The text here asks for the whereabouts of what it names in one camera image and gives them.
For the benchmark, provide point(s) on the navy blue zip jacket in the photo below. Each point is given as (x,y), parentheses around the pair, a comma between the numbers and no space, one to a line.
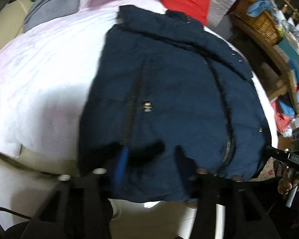
(170,98)

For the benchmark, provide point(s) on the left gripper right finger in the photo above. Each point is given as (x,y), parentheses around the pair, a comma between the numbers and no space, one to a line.
(235,209)

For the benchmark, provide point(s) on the blue cloth in basket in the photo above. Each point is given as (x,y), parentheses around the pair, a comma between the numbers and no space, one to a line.
(259,7)

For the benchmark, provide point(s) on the wicker basket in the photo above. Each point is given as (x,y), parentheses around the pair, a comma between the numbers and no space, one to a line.
(263,24)

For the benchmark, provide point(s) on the white embossed bed cover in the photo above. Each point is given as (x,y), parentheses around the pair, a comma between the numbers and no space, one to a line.
(46,75)

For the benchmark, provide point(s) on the teal box on table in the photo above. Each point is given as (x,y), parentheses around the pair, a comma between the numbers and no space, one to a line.
(293,56)

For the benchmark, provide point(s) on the red pillow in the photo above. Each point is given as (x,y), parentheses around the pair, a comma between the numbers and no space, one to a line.
(197,9)

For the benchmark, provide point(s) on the grey garment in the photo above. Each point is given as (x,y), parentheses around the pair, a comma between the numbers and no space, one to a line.
(45,10)

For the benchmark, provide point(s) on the cream leather sofa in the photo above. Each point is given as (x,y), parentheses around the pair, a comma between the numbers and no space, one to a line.
(11,20)

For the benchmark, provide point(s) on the person's right hand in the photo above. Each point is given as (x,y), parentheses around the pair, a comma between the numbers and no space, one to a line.
(287,182)

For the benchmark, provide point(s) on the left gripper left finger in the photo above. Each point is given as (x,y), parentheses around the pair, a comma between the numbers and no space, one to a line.
(80,207)

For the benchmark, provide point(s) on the wooden side table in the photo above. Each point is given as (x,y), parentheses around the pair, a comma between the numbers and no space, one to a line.
(270,67)

